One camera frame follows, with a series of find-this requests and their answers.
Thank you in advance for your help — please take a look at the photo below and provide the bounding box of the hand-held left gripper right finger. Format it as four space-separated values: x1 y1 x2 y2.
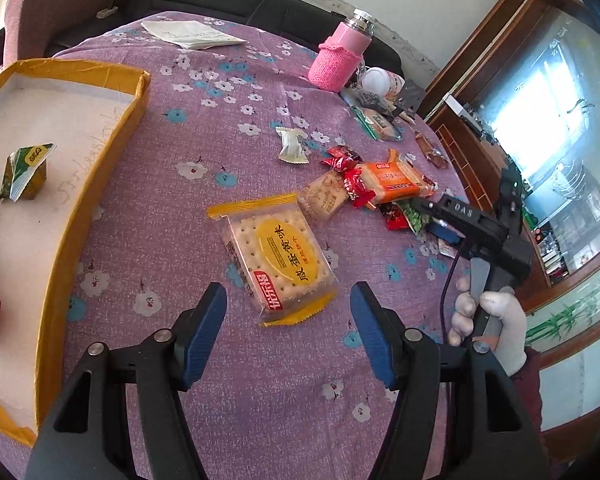
350 281 552 480

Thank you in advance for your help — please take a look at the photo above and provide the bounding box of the green round cracker packet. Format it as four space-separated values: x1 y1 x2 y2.
352 105 407 141

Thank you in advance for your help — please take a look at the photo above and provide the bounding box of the pink chair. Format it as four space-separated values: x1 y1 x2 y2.
2 0 141 69

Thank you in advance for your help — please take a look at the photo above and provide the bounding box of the brown candy bar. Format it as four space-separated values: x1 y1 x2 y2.
413 131 450 169

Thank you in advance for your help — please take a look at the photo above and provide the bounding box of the orange cracker packet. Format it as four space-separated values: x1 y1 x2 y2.
352 150 439 209

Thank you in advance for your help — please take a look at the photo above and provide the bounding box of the yellow-taped cardboard box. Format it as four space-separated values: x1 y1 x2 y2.
0 58 152 448

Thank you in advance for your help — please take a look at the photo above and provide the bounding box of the white candy wrapper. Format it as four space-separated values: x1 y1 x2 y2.
275 126 311 165

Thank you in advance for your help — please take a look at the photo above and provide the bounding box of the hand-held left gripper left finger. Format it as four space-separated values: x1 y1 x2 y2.
25 282 228 480

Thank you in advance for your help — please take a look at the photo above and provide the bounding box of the green patterned snack packet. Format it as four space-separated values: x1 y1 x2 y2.
397 200 432 235

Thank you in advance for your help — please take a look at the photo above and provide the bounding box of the black metal bracket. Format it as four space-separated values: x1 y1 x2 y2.
394 79 427 117

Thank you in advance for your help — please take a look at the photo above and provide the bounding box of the black cable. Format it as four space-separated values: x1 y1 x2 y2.
441 247 468 346

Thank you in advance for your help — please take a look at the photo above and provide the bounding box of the clear beige cracker packet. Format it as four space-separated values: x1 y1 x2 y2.
298 170 354 222

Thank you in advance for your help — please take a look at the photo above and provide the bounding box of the white paper stack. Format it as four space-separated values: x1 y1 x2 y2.
141 20 249 51

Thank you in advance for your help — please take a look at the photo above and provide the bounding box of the person's right forearm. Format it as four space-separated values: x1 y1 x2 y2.
509 347 545 433

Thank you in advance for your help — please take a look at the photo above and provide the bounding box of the yellow cracker packet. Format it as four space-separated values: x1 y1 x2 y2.
207 192 339 328

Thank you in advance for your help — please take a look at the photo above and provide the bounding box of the person's right hand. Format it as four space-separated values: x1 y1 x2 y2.
450 278 529 377

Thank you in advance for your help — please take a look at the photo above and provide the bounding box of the pink bottle with knitted sleeve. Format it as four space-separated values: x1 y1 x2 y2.
307 8 379 93

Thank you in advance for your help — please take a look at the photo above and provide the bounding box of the red candy wrapper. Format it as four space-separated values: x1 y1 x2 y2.
342 167 369 209
380 202 407 231
320 146 364 172

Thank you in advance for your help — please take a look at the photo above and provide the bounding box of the wooden cabinet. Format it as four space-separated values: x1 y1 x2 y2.
422 0 600 463

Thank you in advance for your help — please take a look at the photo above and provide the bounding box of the white jar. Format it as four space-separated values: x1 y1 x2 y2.
361 66 406 101

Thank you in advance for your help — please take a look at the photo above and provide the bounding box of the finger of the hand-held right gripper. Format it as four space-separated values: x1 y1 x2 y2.
426 221 465 242
411 193 509 242

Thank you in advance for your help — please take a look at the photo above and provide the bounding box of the black sofa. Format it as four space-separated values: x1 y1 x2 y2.
55 0 406 82

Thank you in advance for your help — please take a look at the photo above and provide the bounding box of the white box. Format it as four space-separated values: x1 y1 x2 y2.
442 94 483 123

